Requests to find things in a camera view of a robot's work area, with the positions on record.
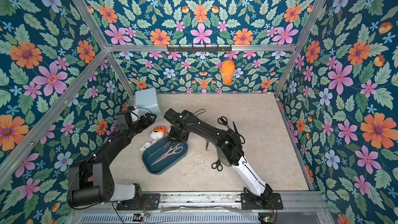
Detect large black scissors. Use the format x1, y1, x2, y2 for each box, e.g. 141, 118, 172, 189
233, 122, 246, 144

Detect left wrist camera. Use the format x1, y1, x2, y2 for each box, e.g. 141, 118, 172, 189
116, 111, 133, 131

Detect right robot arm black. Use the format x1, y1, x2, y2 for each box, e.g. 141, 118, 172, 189
164, 108, 274, 208

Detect black hook rail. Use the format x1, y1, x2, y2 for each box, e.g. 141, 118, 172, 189
166, 45, 232, 53

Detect black scissors top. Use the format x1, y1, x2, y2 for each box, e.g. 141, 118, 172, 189
218, 116, 231, 129

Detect teal storage box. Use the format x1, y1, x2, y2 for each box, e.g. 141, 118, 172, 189
142, 137, 189, 175

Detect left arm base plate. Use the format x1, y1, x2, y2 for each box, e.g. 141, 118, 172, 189
116, 193, 160, 211

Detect tiger plush toy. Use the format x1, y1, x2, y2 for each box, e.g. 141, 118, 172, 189
149, 126, 167, 141

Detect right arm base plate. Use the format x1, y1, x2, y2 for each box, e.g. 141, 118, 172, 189
240, 192, 284, 210

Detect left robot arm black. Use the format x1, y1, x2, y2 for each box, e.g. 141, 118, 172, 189
67, 106, 157, 209

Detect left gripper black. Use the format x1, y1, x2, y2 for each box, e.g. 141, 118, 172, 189
127, 112, 156, 135

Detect small black scissors bottom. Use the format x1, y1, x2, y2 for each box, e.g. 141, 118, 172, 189
211, 159, 223, 172

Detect pink scissors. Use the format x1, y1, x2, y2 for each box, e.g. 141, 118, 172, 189
151, 145, 183, 166

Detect white plush toy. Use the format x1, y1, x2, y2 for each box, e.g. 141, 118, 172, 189
140, 140, 158, 152

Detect light blue box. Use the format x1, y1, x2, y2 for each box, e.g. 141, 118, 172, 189
134, 88, 163, 120

